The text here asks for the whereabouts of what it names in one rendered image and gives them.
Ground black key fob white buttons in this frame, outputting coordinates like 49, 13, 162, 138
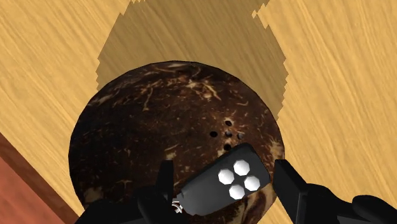
172, 143, 271, 216

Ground dark brown coconut shell bowl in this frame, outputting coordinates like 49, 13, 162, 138
68, 60, 286, 224

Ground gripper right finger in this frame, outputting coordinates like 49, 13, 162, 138
272, 158, 397, 224

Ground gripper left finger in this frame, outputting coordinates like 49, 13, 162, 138
75, 159, 187, 224

